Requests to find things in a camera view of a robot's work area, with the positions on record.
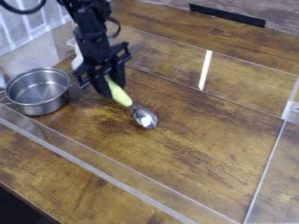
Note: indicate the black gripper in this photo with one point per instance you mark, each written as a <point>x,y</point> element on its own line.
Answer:
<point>103,59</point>

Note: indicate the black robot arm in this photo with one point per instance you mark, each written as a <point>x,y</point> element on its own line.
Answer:
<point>87,8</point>

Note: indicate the clear acrylic stand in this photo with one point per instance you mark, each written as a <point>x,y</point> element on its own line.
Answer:
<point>71,42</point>

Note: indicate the white toy mushroom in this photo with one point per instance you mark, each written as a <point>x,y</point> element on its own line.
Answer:
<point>76,62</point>

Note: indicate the black strip on table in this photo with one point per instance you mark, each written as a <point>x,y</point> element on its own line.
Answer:
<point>247,20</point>

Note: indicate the small steel pot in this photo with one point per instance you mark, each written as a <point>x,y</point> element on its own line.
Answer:
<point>39,91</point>

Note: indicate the green handled metal spoon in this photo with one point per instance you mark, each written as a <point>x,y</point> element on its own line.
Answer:
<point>145,117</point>

